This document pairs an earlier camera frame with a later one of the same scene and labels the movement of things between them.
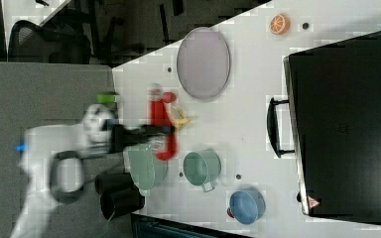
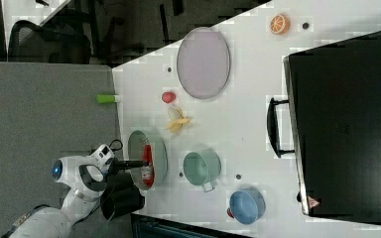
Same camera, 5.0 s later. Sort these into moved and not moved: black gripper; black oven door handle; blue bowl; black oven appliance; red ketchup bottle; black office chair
Moved: black gripper; red ketchup bottle
Not moved: black oven door handle; black oven appliance; black office chair; blue bowl
